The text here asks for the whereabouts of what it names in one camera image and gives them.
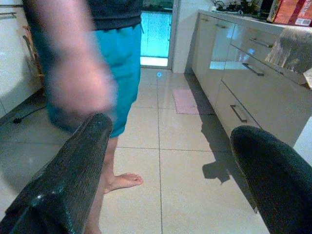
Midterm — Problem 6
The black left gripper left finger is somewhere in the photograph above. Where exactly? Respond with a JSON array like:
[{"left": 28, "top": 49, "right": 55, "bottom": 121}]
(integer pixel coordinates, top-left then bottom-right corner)
[{"left": 0, "top": 113, "right": 114, "bottom": 234}]

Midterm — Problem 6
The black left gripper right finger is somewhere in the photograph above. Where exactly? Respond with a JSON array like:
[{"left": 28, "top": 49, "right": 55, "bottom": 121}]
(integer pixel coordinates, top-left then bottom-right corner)
[{"left": 230, "top": 125, "right": 312, "bottom": 234}]

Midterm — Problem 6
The person's bare hand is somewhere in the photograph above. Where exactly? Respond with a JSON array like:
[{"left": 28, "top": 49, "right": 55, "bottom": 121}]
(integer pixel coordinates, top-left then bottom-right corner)
[{"left": 45, "top": 63, "right": 118, "bottom": 127}]

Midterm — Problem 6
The white kitchen drawer cabinet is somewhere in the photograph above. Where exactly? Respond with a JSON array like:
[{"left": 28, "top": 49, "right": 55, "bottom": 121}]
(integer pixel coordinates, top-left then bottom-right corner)
[{"left": 191, "top": 9, "right": 312, "bottom": 156}]

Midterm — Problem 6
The pink floor mat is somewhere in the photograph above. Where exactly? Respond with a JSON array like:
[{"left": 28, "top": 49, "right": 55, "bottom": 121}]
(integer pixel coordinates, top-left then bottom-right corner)
[{"left": 172, "top": 89, "right": 200, "bottom": 115}]

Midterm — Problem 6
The brown hanging wooden utensil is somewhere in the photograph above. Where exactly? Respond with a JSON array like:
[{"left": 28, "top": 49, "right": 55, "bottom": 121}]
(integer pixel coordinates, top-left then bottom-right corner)
[{"left": 21, "top": 25, "right": 45, "bottom": 81}]

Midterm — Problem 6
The white tall cupboard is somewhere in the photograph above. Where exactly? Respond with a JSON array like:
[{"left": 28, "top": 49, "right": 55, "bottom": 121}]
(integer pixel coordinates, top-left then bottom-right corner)
[{"left": 0, "top": 0, "right": 47, "bottom": 117}]

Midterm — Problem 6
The person in blue shorts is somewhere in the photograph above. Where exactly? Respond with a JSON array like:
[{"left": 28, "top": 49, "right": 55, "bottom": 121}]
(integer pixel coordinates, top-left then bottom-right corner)
[{"left": 21, "top": 0, "right": 144, "bottom": 234}]

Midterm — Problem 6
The red printed cardboard box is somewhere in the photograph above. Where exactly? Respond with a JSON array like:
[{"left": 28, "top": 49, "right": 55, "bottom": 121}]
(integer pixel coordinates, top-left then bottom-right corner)
[{"left": 273, "top": 0, "right": 312, "bottom": 26}]

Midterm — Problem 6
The glass balcony door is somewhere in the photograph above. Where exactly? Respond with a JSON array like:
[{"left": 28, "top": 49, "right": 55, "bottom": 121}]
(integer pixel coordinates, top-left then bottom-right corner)
[{"left": 140, "top": 0, "right": 174, "bottom": 70}]

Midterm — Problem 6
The black floor power cable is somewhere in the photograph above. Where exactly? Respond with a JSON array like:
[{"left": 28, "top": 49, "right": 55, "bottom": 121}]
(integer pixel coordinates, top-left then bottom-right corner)
[{"left": 12, "top": 104, "right": 47, "bottom": 124}]

